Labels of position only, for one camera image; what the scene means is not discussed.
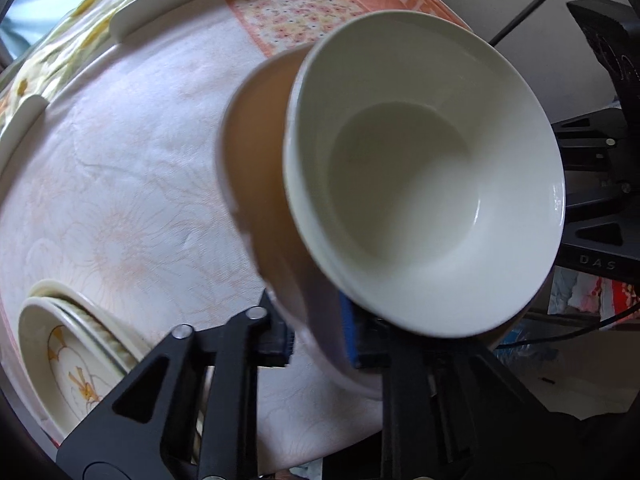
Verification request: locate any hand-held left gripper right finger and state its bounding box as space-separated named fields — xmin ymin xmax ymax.
xmin=340 ymin=294 xmax=601 ymax=480

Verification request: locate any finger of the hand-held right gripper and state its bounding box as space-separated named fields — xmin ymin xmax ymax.
xmin=550 ymin=110 xmax=640 ymax=176
xmin=557 ymin=180 xmax=640 ymax=273

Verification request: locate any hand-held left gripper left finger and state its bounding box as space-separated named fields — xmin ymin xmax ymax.
xmin=57 ymin=290 xmax=297 ymax=480

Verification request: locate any plain cream bowl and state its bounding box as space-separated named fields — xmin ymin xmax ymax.
xmin=282 ymin=10 xmax=568 ymax=337

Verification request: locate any cream bowl with cartoon print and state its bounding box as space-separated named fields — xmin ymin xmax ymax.
xmin=215 ymin=42 xmax=501 ymax=401

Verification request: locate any cream plate with yellow print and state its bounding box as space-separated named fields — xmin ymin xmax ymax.
xmin=17 ymin=297 xmax=132 ymax=441

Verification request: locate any pink and white cloth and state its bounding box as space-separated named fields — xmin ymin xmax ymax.
xmin=547 ymin=267 xmax=640 ymax=317

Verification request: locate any cream ribbed plate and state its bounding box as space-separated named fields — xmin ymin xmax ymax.
xmin=55 ymin=302 xmax=143 ymax=376

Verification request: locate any white and orange patterned cloth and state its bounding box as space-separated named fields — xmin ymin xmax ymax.
xmin=0 ymin=0 xmax=471 ymax=471

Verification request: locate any white dish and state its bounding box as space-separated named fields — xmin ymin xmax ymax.
xmin=0 ymin=92 xmax=51 ymax=143
xmin=110 ymin=0 xmax=226 ymax=41

